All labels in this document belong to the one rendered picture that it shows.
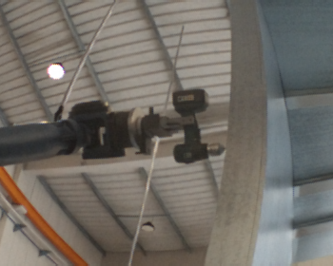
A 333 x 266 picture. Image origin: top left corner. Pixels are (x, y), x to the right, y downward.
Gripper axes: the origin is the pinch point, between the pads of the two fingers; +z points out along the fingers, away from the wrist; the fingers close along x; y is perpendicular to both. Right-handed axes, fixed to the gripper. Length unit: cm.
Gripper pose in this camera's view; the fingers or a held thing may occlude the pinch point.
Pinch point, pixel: (189, 123)
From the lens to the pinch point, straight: 163.9
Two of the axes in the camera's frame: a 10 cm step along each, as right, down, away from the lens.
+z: 9.3, -1.0, -3.4
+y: -0.1, -9.7, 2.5
